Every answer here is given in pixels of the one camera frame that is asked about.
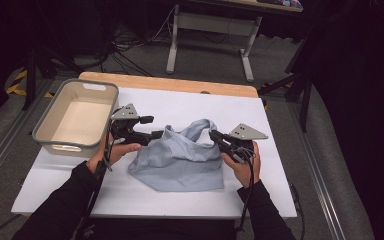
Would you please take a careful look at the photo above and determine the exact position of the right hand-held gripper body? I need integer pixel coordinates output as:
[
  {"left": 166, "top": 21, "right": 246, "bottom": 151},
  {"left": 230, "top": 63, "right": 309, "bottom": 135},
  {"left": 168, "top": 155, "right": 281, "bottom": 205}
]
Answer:
[{"left": 221, "top": 123, "right": 269, "bottom": 165}]

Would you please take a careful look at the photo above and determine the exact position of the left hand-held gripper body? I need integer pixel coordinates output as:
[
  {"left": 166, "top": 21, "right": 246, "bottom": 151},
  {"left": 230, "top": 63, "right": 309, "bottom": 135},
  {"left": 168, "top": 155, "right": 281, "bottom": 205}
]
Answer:
[{"left": 110, "top": 103, "right": 153, "bottom": 147}]

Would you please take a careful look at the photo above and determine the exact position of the light blue tank top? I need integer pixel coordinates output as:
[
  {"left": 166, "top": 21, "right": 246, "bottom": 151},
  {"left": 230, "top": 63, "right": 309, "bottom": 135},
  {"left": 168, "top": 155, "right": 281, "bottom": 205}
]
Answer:
[{"left": 127, "top": 118, "right": 226, "bottom": 193}]

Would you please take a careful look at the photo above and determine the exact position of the beige plastic basket grey rim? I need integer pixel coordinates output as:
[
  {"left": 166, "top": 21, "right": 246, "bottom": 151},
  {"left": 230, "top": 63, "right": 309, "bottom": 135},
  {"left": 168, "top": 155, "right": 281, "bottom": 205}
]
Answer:
[{"left": 32, "top": 78, "right": 120, "bottom": 159}]

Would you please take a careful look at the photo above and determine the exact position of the person's right hand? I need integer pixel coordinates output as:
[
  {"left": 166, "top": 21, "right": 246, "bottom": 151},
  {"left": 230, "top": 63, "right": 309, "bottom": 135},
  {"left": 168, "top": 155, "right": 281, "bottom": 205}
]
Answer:
[{"left": 220, "top": 141, "right": 263, "bottom": 190}]

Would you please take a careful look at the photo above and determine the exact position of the person's left hand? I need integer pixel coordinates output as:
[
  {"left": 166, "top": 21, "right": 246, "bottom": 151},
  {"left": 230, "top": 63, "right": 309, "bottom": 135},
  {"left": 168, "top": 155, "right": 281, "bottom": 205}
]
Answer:
[{"left": 86, "top": 128, "right": 142, "bottom": 175}]

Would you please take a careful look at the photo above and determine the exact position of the black metal stand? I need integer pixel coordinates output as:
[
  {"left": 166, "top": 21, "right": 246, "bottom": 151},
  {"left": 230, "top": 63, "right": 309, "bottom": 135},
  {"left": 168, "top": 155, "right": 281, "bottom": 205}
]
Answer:
[{"left": 258, "top": 71, "right": 314, "bottom": 133}]

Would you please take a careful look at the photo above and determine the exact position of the white table cover sheet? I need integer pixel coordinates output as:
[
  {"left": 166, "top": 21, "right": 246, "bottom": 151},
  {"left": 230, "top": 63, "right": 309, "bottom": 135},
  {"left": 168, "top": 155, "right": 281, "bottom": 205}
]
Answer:
[{"left": 10, "top": 87, "right": 298, "bottom": 220}]

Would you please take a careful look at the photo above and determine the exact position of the yellow black hazard tape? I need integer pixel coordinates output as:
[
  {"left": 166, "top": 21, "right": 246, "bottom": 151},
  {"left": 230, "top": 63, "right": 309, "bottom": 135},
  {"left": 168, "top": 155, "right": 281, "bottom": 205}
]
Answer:
[{"left": 5, "top": 68, "right": 55, "bottom": 100}]

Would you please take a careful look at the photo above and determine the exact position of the dark curtain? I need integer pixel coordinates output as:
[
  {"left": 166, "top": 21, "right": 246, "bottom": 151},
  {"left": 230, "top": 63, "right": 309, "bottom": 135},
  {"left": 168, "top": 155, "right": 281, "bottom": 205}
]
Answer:
[{"left": 293, "top": 0, "right": 384, "bottom": 240}]

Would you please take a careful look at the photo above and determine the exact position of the colourful item on desk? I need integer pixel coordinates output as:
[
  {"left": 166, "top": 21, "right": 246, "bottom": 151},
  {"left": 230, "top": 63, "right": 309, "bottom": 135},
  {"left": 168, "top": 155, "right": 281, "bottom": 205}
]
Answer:
[{"left": 256, "top": 0, "right": 304, "bottom": 10}]

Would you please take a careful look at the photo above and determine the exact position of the right hand-held gripper black cable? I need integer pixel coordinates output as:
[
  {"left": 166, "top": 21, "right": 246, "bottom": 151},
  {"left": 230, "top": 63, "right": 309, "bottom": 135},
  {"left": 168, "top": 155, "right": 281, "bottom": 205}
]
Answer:
[{"left": 234, "top": 148, "right": 258, "bottom": 233}]

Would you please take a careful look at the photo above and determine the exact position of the hand-held gripper black cable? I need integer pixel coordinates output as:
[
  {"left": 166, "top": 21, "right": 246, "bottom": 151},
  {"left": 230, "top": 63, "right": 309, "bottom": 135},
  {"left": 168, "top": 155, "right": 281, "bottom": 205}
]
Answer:
[
  {"left": 78, "top": 108, "right": 125, "bottom": 240},
  {"left": 234, "top": 148, "right": 258, "bottom": 233}
]

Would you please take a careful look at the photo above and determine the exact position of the left hand-held gripper black cable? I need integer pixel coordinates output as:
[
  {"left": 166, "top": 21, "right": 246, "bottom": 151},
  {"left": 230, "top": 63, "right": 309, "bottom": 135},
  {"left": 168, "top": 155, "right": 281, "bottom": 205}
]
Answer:
[{"left": 78, "top": 108, "right": 125, "bottom": 240}]

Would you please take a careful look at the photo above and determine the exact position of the tangle of floor cables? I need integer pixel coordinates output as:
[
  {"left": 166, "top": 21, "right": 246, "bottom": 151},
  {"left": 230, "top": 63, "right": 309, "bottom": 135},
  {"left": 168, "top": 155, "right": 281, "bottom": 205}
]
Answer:
[{"left": 89, "top": 6, "right": 178, "bottom": 78}]

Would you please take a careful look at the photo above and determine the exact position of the metal floor rail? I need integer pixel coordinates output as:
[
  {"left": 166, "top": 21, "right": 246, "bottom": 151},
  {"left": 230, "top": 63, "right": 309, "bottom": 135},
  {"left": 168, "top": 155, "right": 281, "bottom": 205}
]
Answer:
[
  {"left": 0, "top": 79, "right": 55, "bottom": 198},
  {"left": 288, "top": 101, "right": 348, "bottom": 240}
]

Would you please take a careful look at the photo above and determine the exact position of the black cable beside table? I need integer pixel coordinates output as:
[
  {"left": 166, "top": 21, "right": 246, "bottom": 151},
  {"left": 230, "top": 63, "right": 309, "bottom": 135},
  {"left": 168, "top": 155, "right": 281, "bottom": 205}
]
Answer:
[{"left": 288, "top": 181, "right": 306, "bottom": 240}]

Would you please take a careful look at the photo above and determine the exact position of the white desk frame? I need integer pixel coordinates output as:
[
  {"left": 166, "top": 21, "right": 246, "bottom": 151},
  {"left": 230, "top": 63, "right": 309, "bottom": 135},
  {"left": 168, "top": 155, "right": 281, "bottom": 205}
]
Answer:
[{"left": 165, "top": 0, "right": 304, "bottom": 84}]

